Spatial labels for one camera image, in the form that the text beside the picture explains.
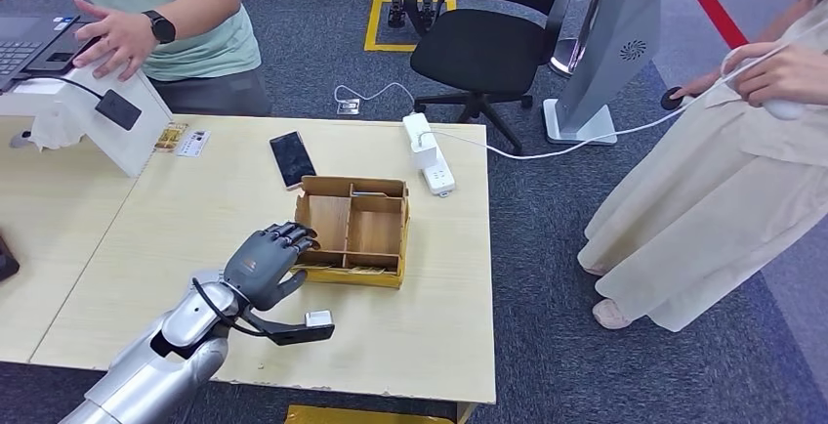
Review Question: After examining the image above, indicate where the wooden compartment box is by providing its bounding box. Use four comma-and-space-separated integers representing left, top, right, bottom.
289, 175, 412, 290

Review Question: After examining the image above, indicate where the person's left hand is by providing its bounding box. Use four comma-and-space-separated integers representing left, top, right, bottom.
72, 0, 160, 82

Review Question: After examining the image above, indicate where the crumpled white tissue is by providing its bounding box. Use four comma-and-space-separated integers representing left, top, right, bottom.
26, 108, 89, 151

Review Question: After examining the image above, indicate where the white power strip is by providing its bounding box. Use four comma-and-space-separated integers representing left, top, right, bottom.
401, 112, 457, 197

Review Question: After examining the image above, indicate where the dark laptop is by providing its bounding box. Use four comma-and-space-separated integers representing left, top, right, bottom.
0, 14, 82, 94

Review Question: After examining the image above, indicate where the long white charging cable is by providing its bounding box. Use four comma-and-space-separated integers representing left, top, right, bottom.
420, 16, 828, 162

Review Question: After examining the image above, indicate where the white handheld device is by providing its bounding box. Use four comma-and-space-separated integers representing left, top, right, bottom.
763, 98, 807, 122

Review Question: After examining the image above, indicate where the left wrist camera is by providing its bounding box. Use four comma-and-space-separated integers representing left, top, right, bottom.
242, 307, 336, 347

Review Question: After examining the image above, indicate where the black smartphone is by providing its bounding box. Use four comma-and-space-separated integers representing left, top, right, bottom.
269, 131, 319, 191

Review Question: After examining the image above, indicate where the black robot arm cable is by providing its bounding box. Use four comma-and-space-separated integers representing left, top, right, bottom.
191, 276, 267, 338

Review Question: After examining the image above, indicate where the grey kiosk stand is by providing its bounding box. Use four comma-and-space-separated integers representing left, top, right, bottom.
542, 0, 664, 148

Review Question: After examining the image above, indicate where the white charger plug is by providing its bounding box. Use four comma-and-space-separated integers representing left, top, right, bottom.
411, 129, 441, 172

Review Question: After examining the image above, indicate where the person's hand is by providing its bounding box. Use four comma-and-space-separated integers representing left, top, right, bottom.
683, 71, 729, 99
721, 42, 828, 109

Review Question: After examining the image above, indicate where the stack of gold key cards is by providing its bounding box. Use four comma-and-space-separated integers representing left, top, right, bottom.
294, 264, 390, 276

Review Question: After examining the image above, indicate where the small black adapter box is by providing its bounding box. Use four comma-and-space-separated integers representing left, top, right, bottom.
95, 89, 144, 132

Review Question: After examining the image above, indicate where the black wristwatch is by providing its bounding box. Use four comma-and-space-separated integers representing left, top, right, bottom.
142, 10, 177, 46

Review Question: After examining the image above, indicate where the short white floor cable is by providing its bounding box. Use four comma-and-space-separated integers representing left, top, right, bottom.
333, 82, 417, 115

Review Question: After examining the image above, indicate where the thin black adapter cable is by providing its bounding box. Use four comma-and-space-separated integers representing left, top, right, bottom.
25, 74, 104, 102

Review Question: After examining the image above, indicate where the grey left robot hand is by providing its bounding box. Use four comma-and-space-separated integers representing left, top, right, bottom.
223, 220, 321, 313

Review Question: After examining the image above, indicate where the white desk riser shelf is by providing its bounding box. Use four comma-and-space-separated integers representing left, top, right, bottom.
0, 29, 175, 180

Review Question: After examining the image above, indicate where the black tablet device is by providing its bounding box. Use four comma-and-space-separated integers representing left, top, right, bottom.
25, 20, 108, 75

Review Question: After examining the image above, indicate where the black office chair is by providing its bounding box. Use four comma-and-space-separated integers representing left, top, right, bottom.
403, 0, 574, 160

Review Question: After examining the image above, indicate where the person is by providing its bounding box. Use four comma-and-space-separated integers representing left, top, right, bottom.
0, 0, 273, 117
577, 0, 828, 334

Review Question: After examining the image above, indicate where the white ID card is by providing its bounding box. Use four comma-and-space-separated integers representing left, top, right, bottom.
176, 129, 212, 159

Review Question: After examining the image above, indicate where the yellow box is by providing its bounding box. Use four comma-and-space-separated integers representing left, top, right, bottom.
284, 404, 457, 424

